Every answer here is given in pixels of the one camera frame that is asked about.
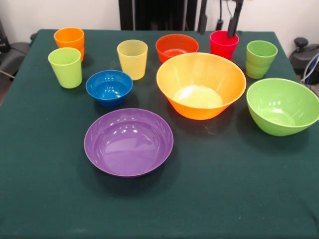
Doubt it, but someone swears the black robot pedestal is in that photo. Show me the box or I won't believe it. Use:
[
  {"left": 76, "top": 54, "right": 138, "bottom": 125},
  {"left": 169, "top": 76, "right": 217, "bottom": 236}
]
[{"left": 119, "top": 0, "right": 197, "bottom": 31}]

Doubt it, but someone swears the purple bowl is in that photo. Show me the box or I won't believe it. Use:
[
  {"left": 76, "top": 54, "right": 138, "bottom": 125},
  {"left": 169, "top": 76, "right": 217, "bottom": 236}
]
[{"left": 84, "top": 108, "right": 174, "bottom": 178}]

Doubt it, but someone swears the orange cup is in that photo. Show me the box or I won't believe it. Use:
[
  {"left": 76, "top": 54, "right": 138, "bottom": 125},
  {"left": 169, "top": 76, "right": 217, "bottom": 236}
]
[
  {"left": 74, "top": 46, "right": 85, "bottom": 62},
  {"left": 53, "top": 27, "right": 85, "bottom": 50}
]

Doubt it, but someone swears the yellow cup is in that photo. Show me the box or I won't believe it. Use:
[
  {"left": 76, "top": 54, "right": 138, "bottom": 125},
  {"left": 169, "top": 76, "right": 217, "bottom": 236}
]
[{"left": 117, "top": 39, "right": 149, "bottom": 81}]

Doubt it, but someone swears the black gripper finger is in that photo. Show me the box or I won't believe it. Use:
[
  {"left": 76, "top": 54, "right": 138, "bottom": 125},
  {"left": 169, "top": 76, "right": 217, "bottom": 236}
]
[
  {"left": 197, "top": 0, "right": 208, "bottom": 35},
  {"left": 228, "top": 0, "right": 244, "bottom": 38}
]

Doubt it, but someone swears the green bowl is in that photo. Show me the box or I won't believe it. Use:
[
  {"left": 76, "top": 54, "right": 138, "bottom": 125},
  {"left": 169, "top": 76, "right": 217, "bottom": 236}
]
[{"left": 246, "top": 78, "right": 319, "bottom": 137}]

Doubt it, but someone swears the tangle of floor cables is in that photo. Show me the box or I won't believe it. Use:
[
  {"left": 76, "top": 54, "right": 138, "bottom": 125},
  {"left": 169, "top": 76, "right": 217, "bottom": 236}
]
[{"left": 300, "top": 53, "right": 319, "bottom": 84}]

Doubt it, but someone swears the small orange-red bowl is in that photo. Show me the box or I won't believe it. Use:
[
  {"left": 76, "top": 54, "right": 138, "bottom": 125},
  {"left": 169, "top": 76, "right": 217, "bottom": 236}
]
[{"left": 155, "top": 34, "right": 199, "bottom": 64}]

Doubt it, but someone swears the blue bowl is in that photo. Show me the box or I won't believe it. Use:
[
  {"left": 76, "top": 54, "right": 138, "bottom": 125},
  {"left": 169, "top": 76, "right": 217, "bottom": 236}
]
[{"left": 85, "top": 70, "right": 134, "bottom": 109}]

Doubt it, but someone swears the black cable with plug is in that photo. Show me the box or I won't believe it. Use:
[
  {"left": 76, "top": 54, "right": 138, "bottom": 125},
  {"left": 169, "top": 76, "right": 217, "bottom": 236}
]
[{"left": 215, "top": 0, "right": 224, "bottom": 32}]

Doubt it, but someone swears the large orange bowl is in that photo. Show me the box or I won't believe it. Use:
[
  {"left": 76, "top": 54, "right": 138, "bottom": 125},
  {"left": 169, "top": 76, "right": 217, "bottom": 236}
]
[{"left": 156, "top": 52, "right": 247, "bottom": 121}]

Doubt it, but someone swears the light green cup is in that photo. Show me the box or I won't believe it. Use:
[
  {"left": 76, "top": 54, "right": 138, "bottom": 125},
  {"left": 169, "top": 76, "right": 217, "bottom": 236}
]
[{"left": 47, "top": 47, "right": 83, "bottom": 89}]

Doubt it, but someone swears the red cup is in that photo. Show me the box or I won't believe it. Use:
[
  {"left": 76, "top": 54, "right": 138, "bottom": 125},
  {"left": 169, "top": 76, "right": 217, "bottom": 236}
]
[{"left": 209, "top": 30, "right": 240, "bottom": 61}]

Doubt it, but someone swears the dark green tablecloth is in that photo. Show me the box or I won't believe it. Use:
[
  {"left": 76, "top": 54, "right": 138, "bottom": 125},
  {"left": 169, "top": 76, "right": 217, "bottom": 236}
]
[{"left": 0, "top": 29, "right": 319, "bottom": 239}]

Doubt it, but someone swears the black office chair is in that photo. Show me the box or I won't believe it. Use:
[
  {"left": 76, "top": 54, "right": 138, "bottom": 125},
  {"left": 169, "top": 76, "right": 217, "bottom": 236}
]
[
  {"left": 290, "top": 37, "right": 319, "bottom": 73},
  {"left": 0, "top": 19, "right": 31, "bottom": 80}
]

